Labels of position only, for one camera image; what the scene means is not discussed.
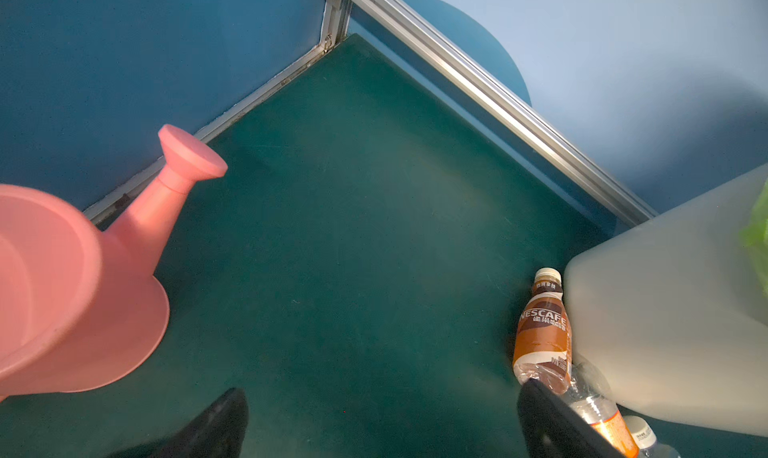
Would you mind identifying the green bin liner bag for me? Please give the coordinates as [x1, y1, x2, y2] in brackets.
[739, 184, 768, 296]

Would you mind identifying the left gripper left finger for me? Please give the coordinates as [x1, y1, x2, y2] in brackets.
[110, 388, 249, 458]

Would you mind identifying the pink watering can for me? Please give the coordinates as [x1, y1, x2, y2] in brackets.
[1, 125, 227, 397]

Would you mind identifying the aluminium frame rail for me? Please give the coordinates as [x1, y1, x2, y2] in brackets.
[350, 0, 657, 227]

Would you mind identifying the white plastic waste bin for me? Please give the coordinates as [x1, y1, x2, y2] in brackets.
[564, 167, 767, 436]

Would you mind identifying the brown Nescafe coffee bottle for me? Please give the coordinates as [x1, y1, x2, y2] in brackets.
[512, 268, 572, 395]

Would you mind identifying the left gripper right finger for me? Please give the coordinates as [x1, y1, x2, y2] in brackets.
[517, 379, 622, 458]

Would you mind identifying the clear bottle white label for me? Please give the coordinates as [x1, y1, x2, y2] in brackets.
[624, 415, 680, 458]

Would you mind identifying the orange label clear bottle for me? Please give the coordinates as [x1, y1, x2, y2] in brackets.
[562, 361, 639, 457]

